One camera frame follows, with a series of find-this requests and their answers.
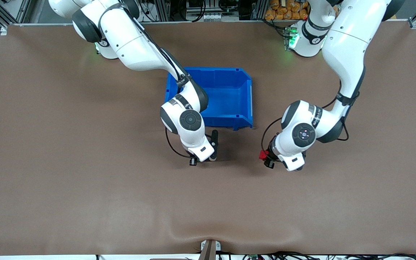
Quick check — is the blue plastic storage bin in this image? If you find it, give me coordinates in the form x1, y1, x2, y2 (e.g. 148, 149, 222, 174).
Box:
165, 66, 254, 131

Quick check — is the brown table mat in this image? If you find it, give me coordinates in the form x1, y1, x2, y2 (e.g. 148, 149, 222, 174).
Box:
0, 20, 416, 257

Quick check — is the orange packets pile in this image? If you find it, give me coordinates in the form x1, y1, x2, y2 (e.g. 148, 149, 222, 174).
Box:
265, 0, 309, 21

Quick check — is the white power strip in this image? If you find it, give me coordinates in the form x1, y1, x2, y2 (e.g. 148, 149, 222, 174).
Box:
136, 5, 151, 23

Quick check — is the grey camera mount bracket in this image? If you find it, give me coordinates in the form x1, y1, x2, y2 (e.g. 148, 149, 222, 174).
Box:
198, 239, 222, 260

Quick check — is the aluminium rack frame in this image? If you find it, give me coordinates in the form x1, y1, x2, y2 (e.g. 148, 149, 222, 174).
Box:
152, 0, 268, 22

